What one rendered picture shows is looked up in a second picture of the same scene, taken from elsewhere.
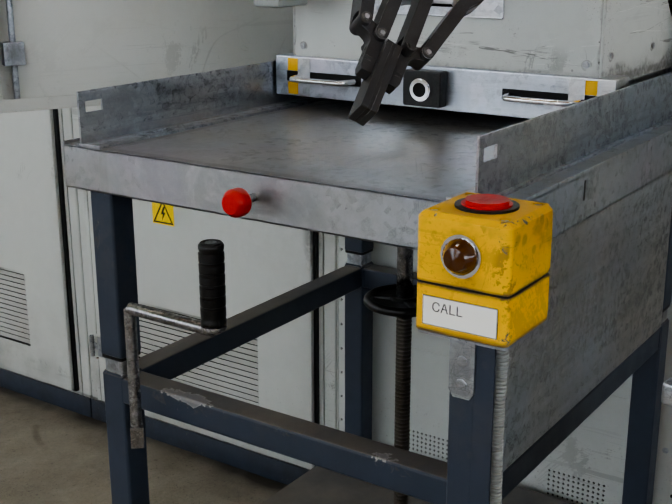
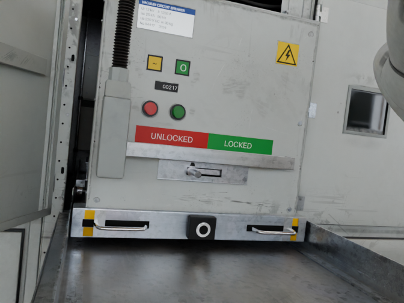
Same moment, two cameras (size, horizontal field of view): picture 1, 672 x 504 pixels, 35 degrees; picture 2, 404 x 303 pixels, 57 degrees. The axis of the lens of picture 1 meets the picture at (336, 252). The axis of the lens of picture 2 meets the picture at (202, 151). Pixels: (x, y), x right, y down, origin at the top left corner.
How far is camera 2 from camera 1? 113 cm
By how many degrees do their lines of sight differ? 53
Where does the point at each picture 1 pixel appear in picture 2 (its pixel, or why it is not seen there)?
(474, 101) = (229, 232)
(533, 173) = (392, 295)
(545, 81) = (272, 219)
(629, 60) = not seen: hidden behind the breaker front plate
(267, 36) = (9, 184)
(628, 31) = not seen: hidden behind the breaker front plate
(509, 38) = (249, 195)
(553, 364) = not seen: outside the picture
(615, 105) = (315, 231)
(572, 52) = (282, 203)
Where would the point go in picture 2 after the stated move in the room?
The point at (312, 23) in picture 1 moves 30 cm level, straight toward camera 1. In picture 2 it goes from (106, 184) to (226, 217)
